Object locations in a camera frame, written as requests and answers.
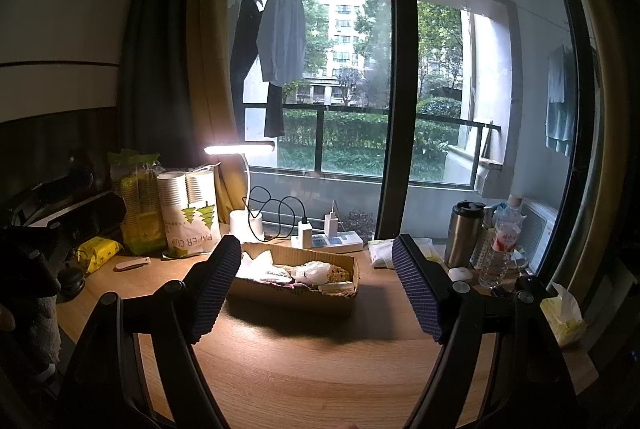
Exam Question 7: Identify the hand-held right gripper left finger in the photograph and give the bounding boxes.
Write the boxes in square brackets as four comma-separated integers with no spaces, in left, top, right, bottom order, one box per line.
[57,235,243,429]

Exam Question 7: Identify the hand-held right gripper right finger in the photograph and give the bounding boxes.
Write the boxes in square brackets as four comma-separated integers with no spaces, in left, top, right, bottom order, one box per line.
[391,234,591,429]

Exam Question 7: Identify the cardboard box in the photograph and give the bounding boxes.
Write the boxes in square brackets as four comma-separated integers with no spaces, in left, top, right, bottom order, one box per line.
[227,243,360,319]

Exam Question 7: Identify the olive gold soft packet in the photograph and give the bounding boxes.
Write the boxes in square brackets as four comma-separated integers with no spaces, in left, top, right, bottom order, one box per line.
[325,263,353,283]

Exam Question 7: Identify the clear plastic bag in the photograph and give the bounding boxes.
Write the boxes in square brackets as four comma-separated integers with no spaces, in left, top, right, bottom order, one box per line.
[290,260,331,286]

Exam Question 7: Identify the person's left forearm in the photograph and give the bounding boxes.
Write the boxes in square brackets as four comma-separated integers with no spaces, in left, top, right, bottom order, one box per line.
[0,291,63,380]

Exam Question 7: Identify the beige flat soft piece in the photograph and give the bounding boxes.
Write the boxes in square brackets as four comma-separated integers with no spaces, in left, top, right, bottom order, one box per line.
[320,281,358,296]

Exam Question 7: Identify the white paper packets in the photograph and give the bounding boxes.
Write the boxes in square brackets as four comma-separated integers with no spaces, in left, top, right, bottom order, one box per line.
[415,238,447,265]

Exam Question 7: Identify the white packet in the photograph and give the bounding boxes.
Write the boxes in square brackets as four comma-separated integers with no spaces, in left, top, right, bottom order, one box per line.
[368,239,401,269]

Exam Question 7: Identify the yellow wipes pack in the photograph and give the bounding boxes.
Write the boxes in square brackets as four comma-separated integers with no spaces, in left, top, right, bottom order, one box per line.
[76,236,124,274]

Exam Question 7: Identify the black round object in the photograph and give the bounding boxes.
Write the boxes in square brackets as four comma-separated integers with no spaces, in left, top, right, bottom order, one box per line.
[57,259,87,303]

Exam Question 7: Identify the white paper cup package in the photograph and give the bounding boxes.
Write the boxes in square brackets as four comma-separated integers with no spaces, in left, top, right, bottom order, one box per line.
[156,163,222,259]

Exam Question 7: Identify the steel tumbler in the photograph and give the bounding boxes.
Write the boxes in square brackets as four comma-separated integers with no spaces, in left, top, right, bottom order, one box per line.
[445,201,486,269]

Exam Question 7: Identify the white desk lamp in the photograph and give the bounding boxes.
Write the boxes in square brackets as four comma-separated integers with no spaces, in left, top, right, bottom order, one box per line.
[203,140,276,243]

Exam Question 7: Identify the white power strip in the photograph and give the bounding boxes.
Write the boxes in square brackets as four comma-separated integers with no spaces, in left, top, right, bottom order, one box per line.
[291,230,364,255]

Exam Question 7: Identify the clear water bottle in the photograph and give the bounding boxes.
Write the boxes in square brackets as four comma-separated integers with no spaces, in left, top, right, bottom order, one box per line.
[478,194,523,288]

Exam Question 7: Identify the green paper cup package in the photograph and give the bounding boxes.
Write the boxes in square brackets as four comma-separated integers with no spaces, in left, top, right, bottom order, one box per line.
[107,149,168,256]

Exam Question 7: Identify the white tall charger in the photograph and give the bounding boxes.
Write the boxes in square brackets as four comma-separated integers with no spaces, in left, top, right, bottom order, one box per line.
[324,201,340,237]

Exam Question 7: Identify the white air conditioner unit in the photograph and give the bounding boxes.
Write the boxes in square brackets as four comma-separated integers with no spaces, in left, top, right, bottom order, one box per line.
[517,199,560,275]

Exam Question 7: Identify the yellow tissue pack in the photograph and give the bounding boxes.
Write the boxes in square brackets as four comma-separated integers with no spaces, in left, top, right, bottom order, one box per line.
[540,281,587,349]

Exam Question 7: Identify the black balcony railing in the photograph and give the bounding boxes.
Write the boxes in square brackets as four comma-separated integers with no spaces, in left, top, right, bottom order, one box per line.
[244,104,501,182]

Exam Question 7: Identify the hanging dark trousers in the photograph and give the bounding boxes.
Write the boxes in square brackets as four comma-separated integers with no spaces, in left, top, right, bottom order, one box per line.
[264,81,285,138]

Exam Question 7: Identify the dark grey curtain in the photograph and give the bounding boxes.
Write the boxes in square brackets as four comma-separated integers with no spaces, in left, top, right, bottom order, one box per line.
[115,0,203,170]

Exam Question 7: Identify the yellow curtain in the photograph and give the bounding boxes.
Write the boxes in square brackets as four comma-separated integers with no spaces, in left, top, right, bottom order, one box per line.
[187,0,243,230]
[545,0,640,290]

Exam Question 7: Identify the hanging light blue garment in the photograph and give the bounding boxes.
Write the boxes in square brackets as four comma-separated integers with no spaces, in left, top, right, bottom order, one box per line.
[545,44,578,157]

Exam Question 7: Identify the hanging black garment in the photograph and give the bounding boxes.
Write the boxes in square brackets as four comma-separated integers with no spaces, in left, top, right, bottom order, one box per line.
[230,0,265,107]

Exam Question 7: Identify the hanging grey shirt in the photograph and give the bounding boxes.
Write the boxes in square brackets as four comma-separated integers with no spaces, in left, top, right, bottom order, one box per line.
[256,0,307,86]

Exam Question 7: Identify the black cable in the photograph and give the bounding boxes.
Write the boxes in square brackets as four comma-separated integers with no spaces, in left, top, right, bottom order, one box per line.
[247,185,308,242]

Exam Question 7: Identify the black window frame post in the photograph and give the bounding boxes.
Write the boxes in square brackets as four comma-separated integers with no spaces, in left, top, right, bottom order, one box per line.
[377,0,418,241]

